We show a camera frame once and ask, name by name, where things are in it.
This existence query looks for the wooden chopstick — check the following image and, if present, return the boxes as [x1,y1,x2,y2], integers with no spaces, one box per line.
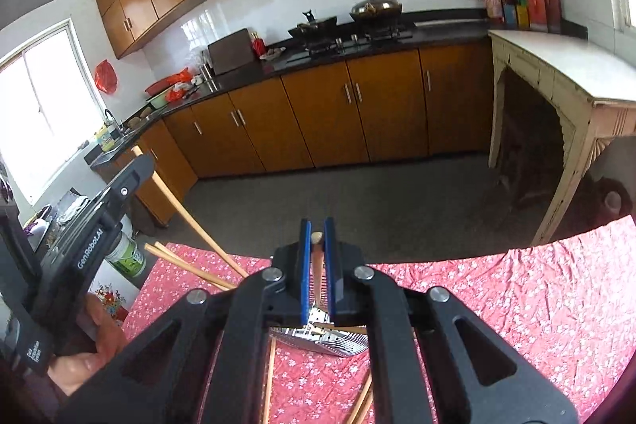
[357,390,374,424]
[345,372,373,424]
[132,146,248,278]
[144,246,235,292]
[263,337,277,424]
[308,326,368,335]
[312,231,326,310]
[154,242,239,287]

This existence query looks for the dark sauce bottle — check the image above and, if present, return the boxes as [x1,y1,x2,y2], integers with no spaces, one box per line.
[544,0,562,33]

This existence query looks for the black gas stove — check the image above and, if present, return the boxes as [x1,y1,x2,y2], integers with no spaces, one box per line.
[287,24,418,60]

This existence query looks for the small colourful boxes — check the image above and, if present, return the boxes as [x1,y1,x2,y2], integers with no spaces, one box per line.
[502,0,530,27]

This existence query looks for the white bucket with green label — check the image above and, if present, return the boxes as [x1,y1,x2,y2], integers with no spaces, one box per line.
[104,215,147,278]

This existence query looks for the black wok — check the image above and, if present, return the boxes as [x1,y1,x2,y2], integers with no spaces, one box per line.
[288,9,339,40]

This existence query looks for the large red bottle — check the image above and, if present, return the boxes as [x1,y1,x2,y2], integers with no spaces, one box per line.
[522,0,547,30]

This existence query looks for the red plastic bag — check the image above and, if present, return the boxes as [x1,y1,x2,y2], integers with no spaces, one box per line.
[94,60,118,95]
[164,69,194,102]

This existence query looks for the person's left hand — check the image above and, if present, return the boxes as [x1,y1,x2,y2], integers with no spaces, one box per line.
[47,294,129,397]

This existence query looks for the red basin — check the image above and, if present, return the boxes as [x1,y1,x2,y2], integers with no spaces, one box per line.
[145,76,175,94]

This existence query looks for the cream wooden side table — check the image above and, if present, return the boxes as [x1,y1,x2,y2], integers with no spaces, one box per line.
[487,29,636,246]

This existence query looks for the steel faucet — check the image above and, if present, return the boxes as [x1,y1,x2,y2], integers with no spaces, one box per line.
[103,108,125,139]

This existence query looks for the red floral tablecloth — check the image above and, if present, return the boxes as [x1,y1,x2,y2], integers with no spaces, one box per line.
[122,215,636,424]

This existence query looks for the yellow detergent bottle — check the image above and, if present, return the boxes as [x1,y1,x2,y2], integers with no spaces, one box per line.
[94,123,116,151]

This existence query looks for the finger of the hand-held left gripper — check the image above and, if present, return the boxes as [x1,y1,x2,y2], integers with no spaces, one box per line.
[89,154,157,226]

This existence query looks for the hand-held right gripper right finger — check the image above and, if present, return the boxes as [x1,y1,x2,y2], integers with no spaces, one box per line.
[324,218,580,424]

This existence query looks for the dark cutting board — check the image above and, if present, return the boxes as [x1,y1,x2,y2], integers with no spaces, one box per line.
[207,28,255,76]

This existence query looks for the dark lidded pot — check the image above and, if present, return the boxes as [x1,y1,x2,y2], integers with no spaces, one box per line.
[349,0,403,23]

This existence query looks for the tiled counter with flower tile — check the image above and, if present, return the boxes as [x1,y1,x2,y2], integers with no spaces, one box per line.
[87,277,140,323]

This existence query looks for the black kitchen countertop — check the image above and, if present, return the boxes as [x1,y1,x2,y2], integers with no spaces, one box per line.
[84,9,490,167]

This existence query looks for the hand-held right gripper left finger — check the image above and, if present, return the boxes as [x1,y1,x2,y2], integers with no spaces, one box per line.
[57,219,313,424]

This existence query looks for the metal wire utensil holder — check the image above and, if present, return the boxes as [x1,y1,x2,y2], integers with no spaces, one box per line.
[271,302,371,359]

